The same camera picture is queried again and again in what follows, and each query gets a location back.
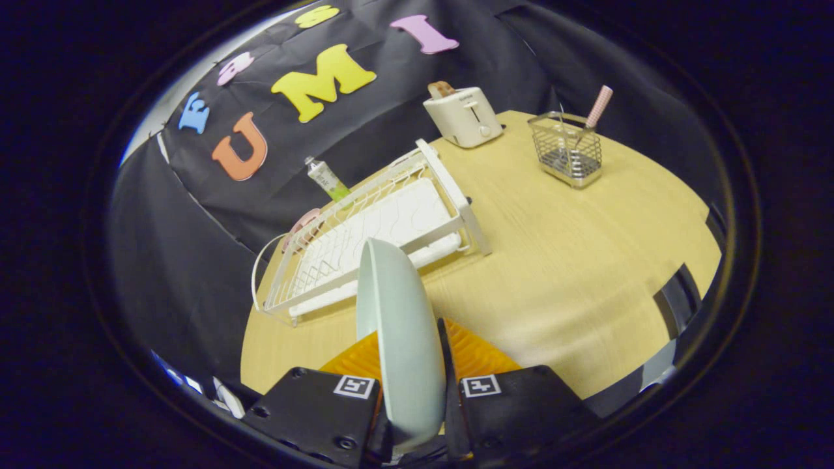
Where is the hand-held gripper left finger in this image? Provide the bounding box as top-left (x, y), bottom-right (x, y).
top-left (241, 330), bottom-right (392, 469)

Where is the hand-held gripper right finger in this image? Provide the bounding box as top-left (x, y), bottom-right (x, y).
top-left (437, 317), bottom-right (601, 464)

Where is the pale green plate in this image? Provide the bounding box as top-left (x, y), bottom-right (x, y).
top-left (356, 238), bottom-right (448, 455)

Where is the white wire dish rack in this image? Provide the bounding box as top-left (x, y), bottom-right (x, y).
top-left (251, 138), bottom-right (493, 326)

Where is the metal wire basket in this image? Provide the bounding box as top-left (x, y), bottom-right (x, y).
top-left (527, 111), bottom-right (603, 190)

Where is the spoon with pink checked handle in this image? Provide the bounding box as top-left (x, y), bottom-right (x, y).
top-left (567, 85), bottom-right (614, 163)

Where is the pink plate with food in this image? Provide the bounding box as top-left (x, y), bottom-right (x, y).
top-left (281, 208), bottom-right (322, 253)

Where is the white and green bottle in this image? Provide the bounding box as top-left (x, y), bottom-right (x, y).
top-left (304, 156), bottom-right (351, 203)

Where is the white toaster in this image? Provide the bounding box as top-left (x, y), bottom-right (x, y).
top-left (422, 87), bottom-right (504, 149)

